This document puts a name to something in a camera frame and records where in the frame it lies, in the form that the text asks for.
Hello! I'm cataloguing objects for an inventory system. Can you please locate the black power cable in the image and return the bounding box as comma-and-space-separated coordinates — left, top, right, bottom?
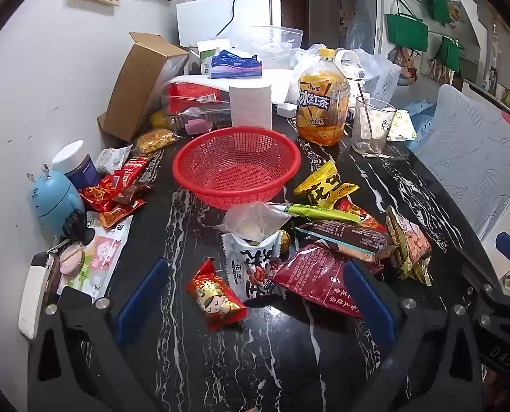
215, 0, 256, 38

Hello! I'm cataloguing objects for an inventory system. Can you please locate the white power bank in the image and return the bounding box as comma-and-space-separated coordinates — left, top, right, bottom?
18, 253, 56, 341

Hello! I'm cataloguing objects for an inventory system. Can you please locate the brown door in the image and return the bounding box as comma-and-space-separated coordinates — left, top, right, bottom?
276, 0, 310, 50

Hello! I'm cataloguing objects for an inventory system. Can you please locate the yellow black snack packet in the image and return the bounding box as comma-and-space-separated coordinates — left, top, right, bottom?
293, 161, 359, 209

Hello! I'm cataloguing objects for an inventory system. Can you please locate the green yellow stick packet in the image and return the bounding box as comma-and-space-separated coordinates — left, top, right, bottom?
276, 203, 363, 224

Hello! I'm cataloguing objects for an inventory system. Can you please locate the white toilet paper roll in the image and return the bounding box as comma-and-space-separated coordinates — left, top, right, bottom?
229, 83, 273, 130

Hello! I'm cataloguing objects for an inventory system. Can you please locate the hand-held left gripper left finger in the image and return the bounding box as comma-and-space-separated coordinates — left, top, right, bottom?
27, 257, 170, 412

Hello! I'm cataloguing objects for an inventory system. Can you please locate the red plastic mesh basket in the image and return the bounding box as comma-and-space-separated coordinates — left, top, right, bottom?
172, 126, 302, 210

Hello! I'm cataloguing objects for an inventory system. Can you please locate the yellow smiley paper bag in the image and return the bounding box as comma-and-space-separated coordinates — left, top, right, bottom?
386, 109, 419, 141

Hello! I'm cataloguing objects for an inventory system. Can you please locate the clear glass cup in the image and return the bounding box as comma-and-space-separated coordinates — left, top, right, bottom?
351, 95, 397, 158

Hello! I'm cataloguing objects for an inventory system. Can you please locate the clear plastic container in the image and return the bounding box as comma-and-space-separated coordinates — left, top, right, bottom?
160, 81, 232, 134

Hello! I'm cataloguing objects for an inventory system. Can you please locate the pink round pad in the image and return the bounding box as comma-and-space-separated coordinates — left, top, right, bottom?
59, 242, 86, 275

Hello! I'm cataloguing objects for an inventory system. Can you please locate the red gold patterned packet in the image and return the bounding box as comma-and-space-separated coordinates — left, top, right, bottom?
80, 176, 118, 213

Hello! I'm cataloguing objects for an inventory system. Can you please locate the white jar with blue label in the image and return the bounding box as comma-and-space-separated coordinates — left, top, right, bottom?
52, 139, 101, 190

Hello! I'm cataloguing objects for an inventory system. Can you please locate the small clear plastic bag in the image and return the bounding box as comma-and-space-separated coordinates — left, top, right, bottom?
214, 201, 296, 241

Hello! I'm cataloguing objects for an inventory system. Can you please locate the white foam board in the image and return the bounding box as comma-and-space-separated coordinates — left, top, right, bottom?
165, 69, 298, 106

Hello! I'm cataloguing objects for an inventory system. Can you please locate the red strip snack packet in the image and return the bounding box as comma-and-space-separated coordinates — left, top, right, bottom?
109, 157, 152, 190

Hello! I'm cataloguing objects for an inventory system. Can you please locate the hanging clear plastic cover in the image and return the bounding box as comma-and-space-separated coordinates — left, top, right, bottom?
345, 0, 376, 52

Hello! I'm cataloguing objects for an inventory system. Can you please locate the metal spoon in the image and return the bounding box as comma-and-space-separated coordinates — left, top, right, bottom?
357, 78, 378, 142

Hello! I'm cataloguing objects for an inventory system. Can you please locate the brown cardboard box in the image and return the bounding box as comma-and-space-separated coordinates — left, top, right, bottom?
97, 32, 190, 143

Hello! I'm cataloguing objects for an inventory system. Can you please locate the black hair claw clip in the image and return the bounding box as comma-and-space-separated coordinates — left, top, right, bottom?
61, 209, 96, 245

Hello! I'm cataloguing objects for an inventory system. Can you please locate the white green milk carton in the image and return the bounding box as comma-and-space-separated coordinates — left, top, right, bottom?
197, 38, 234, 76

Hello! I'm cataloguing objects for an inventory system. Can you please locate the white leaf-pattern chair cover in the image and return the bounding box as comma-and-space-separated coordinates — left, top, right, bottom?
411, 85, 510, 241

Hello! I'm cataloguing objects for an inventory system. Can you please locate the white peanut packet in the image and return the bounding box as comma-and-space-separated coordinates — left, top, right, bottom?
221, 231, 286, 302

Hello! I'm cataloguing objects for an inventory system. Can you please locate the yellow gold snack packet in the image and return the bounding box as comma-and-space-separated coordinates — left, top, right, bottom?
135, 129, 182, 155

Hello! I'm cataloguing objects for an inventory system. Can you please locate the blue robot-shaped toy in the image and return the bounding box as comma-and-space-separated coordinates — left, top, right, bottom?
27, 163, 86, 237

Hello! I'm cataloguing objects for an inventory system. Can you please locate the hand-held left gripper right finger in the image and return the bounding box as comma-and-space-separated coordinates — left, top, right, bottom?
343, 260, 483, 412

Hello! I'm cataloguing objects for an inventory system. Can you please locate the blue plastic bag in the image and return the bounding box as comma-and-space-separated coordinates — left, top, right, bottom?
405, 100, 438, 147

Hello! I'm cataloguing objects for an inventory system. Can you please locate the white crinkled packet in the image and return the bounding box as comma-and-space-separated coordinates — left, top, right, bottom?
95, 145, 133, 174

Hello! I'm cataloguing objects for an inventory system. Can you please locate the dark red snack packet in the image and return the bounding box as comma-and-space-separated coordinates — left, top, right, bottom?
273, 244, 384, 319

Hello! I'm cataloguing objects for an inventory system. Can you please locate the blue tissue pack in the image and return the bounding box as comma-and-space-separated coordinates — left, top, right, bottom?
211, 49, 263, 79

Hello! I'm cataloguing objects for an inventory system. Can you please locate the clear plastic shopping bag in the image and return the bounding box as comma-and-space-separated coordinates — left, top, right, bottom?
291, 44, 401, 104

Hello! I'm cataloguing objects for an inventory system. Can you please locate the clear zip bag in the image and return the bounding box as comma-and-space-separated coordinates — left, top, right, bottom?
250, 26, 304, 71

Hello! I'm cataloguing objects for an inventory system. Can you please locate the red gold candy packet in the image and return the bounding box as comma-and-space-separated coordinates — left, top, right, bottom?
186, 257, 248, 332

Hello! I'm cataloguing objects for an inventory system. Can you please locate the long brown snack packet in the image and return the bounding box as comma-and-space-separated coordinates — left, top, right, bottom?
291, 220, 395, 263

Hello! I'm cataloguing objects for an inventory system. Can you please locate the large green tote bag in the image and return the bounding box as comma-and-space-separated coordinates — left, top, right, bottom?
386, 0, 429, 52

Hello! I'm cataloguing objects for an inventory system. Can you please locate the iced tea bottle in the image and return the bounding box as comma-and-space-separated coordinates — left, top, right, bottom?
296, 47, 351, 147

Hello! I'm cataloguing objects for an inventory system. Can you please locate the colourful printed tote bag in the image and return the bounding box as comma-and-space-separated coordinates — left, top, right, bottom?
388, 47, 421, 87

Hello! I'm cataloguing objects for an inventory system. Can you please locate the wet wipes pack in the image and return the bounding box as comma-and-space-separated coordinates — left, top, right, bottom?
57, 212, 133, 299

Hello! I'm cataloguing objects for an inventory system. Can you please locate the dark brown small packet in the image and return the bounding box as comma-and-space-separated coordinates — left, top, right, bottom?
113, 182, 155, 204

